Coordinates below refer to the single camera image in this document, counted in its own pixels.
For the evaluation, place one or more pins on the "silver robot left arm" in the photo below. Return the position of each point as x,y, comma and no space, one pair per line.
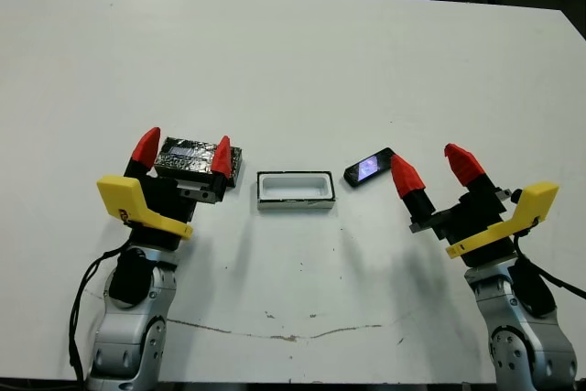
128,340

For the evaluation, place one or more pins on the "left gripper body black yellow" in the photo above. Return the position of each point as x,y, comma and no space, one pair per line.
160,208

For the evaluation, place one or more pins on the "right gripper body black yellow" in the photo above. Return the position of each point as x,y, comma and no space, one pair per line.
480,226

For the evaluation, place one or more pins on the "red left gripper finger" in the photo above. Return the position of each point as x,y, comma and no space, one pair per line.
222,162
146,148

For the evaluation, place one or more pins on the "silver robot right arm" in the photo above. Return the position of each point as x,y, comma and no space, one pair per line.
513,340

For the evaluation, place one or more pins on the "slim black camera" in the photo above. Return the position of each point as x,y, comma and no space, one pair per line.
366,169

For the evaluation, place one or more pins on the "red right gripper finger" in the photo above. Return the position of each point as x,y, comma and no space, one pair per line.
464,164
407,178

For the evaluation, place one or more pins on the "black camera box lid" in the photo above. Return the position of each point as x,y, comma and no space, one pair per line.
187,157

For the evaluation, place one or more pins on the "white-lined camera box base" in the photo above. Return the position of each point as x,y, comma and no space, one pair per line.
293,186

